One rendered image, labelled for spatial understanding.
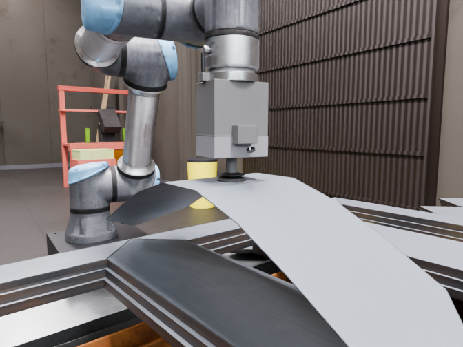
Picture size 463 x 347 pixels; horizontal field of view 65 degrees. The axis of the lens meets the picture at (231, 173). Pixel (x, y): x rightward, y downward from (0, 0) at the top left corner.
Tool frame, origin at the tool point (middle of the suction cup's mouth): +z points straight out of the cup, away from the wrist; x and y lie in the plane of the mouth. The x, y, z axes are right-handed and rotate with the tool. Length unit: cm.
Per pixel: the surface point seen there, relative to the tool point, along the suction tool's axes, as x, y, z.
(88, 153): 605, 48, 34
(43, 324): 39, -26, 34
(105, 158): 611, 75, 43
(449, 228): 9, 69, 17
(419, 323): -26.4, 5.9, 9.2
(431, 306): -25.2, 9.5, 8.9
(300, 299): -7.1, 7.6, 15.6
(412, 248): 0.1, 42.0, 15.6
